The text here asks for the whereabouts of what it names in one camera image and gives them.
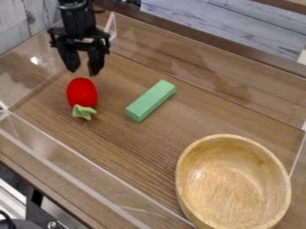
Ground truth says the red plush strawberry toy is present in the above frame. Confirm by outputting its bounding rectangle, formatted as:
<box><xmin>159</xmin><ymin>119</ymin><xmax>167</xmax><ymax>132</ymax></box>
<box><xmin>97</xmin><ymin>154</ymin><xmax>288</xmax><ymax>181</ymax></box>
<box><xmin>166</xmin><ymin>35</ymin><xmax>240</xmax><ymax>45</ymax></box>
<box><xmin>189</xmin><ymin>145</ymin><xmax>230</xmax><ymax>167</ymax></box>
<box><xmin>66</xmin><ymin>78</ymin><xmax>98</xmax><ymax>121</ymax></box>

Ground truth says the green rectangular block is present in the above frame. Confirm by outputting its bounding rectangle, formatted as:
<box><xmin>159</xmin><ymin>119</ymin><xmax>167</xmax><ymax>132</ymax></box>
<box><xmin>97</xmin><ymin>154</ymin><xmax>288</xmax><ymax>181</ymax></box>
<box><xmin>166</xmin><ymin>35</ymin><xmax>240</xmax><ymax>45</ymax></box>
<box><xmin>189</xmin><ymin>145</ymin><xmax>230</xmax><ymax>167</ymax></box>
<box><xmin>126</xmin><ymin>80</ymin><xmax>175</xmax><ymax>123</ymax></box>

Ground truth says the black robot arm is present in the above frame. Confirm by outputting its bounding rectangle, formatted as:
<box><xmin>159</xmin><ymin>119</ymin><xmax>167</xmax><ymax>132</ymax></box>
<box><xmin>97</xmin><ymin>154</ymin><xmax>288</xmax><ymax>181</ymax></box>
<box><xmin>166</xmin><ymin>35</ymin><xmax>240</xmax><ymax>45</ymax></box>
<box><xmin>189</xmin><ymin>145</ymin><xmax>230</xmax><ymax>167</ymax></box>
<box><xmin>47</xmin><ymin>0</ymin><xmax>111</xmax><ymax>76</ymax></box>

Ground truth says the black cable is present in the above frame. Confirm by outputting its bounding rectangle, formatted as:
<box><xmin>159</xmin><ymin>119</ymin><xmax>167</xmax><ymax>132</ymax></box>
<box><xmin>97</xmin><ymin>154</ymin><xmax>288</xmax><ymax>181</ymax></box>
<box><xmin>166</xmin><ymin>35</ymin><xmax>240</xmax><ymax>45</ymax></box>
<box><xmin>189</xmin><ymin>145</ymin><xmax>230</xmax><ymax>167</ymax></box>
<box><xmin>0</xmin><ymin>209</ymin><xmax>18</xmax><ymax>229</ymax></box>

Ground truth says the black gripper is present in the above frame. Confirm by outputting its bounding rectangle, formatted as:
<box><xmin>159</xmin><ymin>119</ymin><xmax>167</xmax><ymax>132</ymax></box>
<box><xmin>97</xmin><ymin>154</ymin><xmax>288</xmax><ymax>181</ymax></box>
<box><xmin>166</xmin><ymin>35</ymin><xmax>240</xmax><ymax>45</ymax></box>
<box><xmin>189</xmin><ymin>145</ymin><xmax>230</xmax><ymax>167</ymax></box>
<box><xmin>48</xmin><ymin>5</ymin><xmax>110</xmax><ymax>76</ymax></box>

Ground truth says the black table leg bracket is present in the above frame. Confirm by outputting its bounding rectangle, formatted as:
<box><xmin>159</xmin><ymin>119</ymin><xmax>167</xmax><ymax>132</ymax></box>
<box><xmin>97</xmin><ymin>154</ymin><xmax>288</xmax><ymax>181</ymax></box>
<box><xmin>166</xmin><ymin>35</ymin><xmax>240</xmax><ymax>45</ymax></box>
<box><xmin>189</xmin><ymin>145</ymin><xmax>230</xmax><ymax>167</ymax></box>
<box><xmin>26</xmin><ymin>189</ymin><xmax>89</xmax><ymax>229</ymax></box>

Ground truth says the wooden bowl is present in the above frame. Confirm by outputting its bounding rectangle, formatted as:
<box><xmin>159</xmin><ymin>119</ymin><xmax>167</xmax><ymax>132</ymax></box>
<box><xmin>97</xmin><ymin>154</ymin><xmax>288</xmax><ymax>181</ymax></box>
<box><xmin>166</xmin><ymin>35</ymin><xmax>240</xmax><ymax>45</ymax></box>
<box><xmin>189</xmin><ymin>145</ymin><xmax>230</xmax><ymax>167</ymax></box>
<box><xmin>175</xmin><ymin>134</ymin><xmax>292</xmax><ymax>229</ymax></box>

